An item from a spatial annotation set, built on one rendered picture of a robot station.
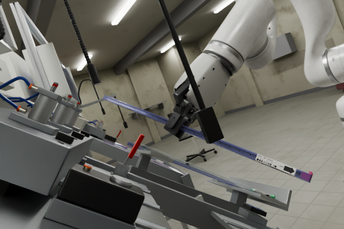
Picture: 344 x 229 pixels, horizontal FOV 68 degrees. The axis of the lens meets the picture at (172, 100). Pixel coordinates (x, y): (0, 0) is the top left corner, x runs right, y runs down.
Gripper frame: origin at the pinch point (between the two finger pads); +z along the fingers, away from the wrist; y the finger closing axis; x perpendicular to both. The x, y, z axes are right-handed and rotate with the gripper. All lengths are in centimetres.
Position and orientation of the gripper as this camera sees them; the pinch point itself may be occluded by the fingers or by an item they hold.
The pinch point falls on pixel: (177, 125)
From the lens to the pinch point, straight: 52.6
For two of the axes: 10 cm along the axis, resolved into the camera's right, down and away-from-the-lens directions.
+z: -5.6, 8.2, -0.8
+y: -5.0, -4.1, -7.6
